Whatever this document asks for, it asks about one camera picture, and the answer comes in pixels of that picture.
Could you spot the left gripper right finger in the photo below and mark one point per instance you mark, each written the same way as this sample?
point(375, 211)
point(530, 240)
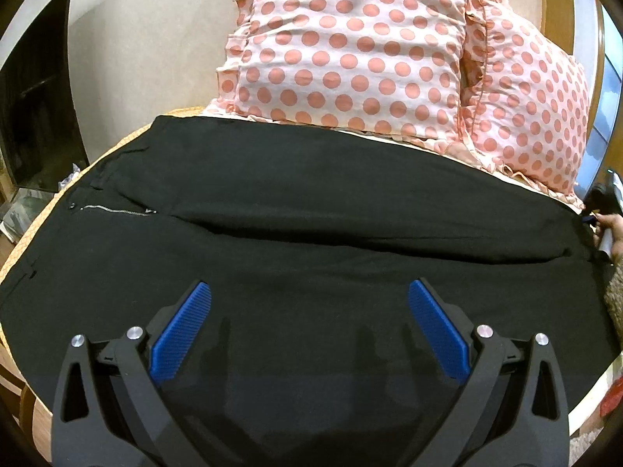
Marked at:
point(511, 406)

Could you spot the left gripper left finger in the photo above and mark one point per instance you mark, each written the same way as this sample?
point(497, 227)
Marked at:
point(108, 406)

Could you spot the black pants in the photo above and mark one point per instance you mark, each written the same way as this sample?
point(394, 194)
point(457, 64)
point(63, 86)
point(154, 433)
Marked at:
point(309, 240)

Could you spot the person's right hand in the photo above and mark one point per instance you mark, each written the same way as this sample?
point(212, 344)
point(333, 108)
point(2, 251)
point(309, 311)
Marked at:
point(614, 223)

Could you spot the polka dot pillow near window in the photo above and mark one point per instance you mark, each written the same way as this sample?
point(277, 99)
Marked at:
point(524, 102)

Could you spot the window with blue glass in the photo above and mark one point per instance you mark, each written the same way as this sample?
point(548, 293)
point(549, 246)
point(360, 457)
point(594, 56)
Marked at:
point(604, 145)

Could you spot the wooden headboard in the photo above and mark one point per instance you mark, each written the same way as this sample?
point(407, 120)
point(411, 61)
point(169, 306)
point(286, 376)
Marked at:
point(567, 5)

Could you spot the polka dot pillow near nightstand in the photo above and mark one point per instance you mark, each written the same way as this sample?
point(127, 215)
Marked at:
point(389, 68)

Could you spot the black television screen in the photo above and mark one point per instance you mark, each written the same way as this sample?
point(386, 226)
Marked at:
point(40, 137)

